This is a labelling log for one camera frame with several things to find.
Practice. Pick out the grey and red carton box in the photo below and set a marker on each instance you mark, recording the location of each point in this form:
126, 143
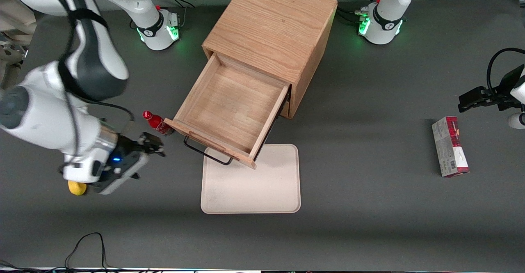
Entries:
449, 147

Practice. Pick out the wooden drawer cabinet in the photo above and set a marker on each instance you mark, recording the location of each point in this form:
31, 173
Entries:
270, 22

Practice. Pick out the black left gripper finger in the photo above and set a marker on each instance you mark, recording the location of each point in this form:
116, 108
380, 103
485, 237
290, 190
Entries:
471, 94
475, 105

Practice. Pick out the wooden drawer front panel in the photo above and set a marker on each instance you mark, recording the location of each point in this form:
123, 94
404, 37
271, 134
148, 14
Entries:
286, 109

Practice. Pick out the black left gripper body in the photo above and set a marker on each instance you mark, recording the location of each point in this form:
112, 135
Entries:
503, 92

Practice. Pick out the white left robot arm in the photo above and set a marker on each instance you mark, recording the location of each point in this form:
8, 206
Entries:
389, 18

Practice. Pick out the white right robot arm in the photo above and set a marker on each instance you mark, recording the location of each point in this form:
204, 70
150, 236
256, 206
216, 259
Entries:
41, 113

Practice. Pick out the yellow lemon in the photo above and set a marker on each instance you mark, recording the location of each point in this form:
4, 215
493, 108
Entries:
78, 188

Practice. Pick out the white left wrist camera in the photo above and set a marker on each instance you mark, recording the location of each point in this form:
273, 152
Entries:
516, 121

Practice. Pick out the red soda bottle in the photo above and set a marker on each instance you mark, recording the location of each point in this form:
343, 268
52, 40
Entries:
155, 122

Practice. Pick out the beige rectangular tray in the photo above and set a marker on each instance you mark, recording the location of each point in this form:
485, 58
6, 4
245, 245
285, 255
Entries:
250, 186

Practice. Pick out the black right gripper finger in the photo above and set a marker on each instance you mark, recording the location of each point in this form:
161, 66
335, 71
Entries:
151, 138
155, 152

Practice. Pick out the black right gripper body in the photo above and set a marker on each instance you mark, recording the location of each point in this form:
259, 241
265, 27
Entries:
126, 148

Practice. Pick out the wooden drawer with open-top box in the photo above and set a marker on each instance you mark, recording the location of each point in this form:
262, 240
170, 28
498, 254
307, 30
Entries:
229, 108

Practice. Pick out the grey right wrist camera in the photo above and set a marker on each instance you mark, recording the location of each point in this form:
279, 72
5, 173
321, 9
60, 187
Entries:
121, 178

